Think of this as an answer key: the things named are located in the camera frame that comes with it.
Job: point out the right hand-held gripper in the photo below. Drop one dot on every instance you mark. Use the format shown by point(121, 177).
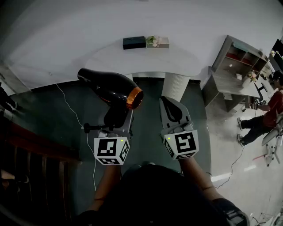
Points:
point(185, 143)

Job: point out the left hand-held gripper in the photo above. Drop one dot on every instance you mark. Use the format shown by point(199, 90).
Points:
point(106, 148)

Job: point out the round white table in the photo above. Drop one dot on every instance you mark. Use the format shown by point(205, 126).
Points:
point(154, 61)

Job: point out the person's right forearm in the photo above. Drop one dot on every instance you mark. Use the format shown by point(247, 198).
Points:
point(196, 176)

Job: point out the person's left forearm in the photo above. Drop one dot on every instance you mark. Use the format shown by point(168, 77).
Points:
point(105, 185)

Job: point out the grey wooden shelf desk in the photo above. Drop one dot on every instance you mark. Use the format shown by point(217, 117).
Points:
point(225, 81)

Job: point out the white rectangular box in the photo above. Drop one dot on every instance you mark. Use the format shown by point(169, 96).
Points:
point(164, 43)

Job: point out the white vase with flowers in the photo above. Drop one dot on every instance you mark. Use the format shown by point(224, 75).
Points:
point(247, 80)

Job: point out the person's black shirt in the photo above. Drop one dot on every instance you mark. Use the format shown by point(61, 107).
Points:
point(159, 198)

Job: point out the dark blue box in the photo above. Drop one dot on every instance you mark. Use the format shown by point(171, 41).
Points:
point(133, 43)

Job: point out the dark wooden chair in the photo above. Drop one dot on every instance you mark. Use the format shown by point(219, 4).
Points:
point(33, 159)

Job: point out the white office chair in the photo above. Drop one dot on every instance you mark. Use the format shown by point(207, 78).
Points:
point(273, 136)

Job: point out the black monitor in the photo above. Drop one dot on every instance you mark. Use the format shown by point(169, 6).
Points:
point(277, 55)

